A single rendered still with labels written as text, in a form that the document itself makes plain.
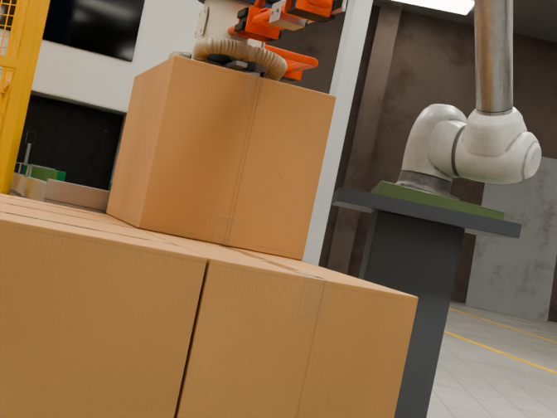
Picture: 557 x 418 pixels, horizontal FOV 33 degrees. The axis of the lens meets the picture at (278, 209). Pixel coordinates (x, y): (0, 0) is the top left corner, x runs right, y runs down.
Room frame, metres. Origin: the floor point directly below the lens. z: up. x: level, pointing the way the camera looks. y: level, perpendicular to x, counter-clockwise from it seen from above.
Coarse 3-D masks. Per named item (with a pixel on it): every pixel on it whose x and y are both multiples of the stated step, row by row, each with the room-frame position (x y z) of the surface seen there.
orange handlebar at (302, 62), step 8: (312, 0) 1.86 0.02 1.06; (320, 0) 1.86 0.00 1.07; (328, 0) 1.87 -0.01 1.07; (264, 8) 2.11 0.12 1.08; (256, 16) 2.17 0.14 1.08; (264, 16) 2.11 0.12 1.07; (256, 24) 2.19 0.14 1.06; (264, 24) 2.15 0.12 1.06; (232, 32) 2.37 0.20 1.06; (272, 48) 2.55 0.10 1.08; (288, 56) 2.57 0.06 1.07; (296, 56) 2.58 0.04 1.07; (304, 56) 2.58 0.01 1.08; (296, 64) 2.72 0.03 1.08; (304, 64) 2.60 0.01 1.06; (312, 64) 2.59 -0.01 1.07; (288, 72) 2.81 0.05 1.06
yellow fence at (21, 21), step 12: (24, 0) 4.71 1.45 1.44; (24, 12) 4.45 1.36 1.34; (12, 24) 4.82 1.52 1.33; (24, 24) 3.83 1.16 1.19; (12, 48) 4.82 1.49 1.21; (12, 72) 3.83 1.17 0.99; (0, 84) 4.82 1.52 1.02; (0, 108) 4.83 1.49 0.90; (0, 120) 4.56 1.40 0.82; (0, 132) 3.83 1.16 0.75
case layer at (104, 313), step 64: (0, 256) 1.45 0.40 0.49; (64, 256) 1.48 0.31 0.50; (128, 256) 1.52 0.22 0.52; (192, 256) 1.55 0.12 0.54; (256, 256) 1.97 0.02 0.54; (0, 320) 1.46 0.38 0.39; (64, 320) 1.49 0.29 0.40; (128, 320) 1.52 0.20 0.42; (192, 320) 1.56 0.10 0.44; (256, 320) 1.60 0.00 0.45; (320, 320) 1.63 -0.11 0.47; (384, 320) 1.67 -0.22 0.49; (0, 384) 1.46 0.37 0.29; (64, 384) 1.50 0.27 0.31; (128, 384) 1.53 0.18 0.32; (192, 384) 1.57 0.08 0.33; (256, 384) 1.60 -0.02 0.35; (320, 384) 1.64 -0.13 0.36; (384, 384) 1.68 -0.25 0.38
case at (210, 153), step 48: (144, 96) 2.44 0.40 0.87; (192, 96) 2.15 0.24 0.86; (240, 96) 2.18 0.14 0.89; (288, 96) 2.21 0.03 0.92; (144, 144) 2.28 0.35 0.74; (192, 144) 2.15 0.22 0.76; (240, 144) 2.19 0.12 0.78; (288, 144) 2.22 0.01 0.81; (144, 192) 2.14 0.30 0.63; (192, 192) 2.16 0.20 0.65; (240, 192) 2.19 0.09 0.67; (288, 192) 2.23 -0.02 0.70; (240, 240) 2.20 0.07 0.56; (288, 240) 2.24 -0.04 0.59
